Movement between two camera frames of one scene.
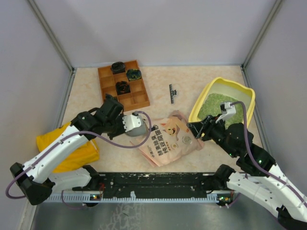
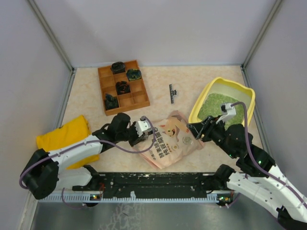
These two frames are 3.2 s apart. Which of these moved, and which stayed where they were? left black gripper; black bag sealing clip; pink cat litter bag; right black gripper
Moved: left black gripper
Stayed: right black gripper; pink cat litter bag; black bag sealing clip
